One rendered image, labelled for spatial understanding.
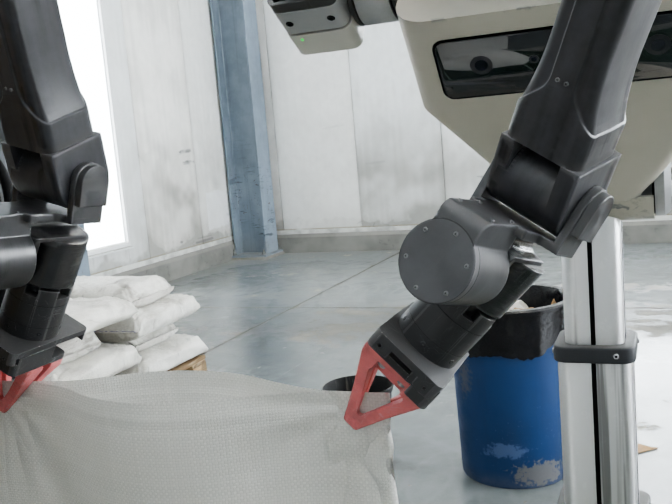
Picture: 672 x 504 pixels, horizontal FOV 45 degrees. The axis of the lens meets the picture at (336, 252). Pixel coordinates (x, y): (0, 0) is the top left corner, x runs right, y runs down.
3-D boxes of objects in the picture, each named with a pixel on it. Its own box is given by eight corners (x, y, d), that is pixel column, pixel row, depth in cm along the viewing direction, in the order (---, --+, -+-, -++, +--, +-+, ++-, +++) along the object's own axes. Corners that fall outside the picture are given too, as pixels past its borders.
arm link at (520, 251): (563, 265, 61) (513, 215, 63) (530, 259, 55) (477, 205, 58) (502, 328, 63) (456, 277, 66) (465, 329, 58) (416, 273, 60)
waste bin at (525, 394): (589, 445, 315) (582, 282, 306) (576, 502, 268) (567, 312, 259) (468, 437, 333) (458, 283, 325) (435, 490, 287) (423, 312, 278)
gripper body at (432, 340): (362, 345, 60) (424, 274, 58) (400, 315, 70) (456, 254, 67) (425, 406, 59) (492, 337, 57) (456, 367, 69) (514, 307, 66)
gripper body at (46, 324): (-44, 337, 74) (-24, 268, 72) (36, 312, 83) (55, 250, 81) (8, 373, 72) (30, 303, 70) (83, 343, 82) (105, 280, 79)
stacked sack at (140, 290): (180, 296, 441) (177, 270, 439) (132, 314, 402) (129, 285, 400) (82, 297, 467) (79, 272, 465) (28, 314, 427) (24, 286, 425)
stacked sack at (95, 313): (144, 318, 391) (141, 289, 389) (49, 355, 330) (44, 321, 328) (75, 318, 407) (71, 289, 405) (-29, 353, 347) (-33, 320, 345)
